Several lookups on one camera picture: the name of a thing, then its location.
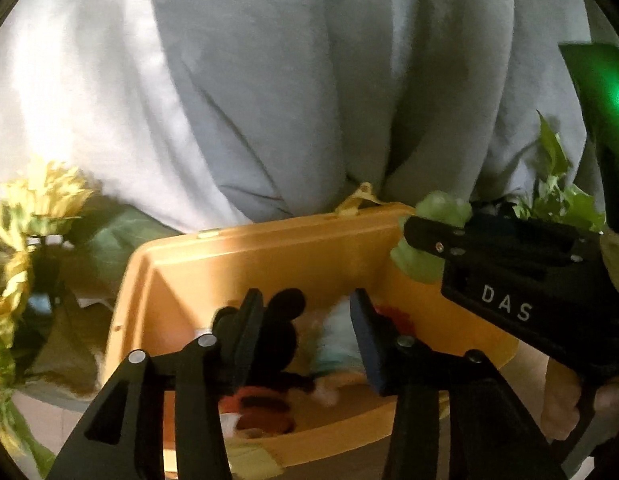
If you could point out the green potted plant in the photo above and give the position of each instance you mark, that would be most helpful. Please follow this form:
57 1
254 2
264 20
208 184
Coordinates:
564 200

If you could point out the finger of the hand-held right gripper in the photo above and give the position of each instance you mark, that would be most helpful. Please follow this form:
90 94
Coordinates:
499 240

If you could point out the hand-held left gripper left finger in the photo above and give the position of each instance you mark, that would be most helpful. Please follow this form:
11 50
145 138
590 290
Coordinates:
243 340

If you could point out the orange basket with yellow ribbons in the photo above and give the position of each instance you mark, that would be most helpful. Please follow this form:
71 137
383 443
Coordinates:
289 250

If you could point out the red soft toy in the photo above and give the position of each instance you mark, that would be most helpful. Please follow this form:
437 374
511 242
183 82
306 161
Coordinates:
397 316

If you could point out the sunflower bouquet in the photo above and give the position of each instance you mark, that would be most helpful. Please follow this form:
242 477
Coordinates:
44 190

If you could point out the white curtain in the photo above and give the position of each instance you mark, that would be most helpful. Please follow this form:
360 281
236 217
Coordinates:
64 85

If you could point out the black mouse plush toy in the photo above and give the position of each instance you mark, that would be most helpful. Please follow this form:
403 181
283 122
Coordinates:
284 330

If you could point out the small white soft toy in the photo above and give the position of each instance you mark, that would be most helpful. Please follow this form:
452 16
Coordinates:
339 332

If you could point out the grey curtain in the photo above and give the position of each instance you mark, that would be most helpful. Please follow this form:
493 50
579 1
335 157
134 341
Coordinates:
289 85

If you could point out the green soft toy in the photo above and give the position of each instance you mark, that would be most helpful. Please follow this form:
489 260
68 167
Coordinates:
439 207

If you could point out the person's right hand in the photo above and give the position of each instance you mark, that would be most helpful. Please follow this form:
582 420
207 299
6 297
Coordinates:
559 400

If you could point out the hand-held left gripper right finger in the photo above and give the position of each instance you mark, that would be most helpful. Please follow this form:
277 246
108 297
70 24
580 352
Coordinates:
370 347

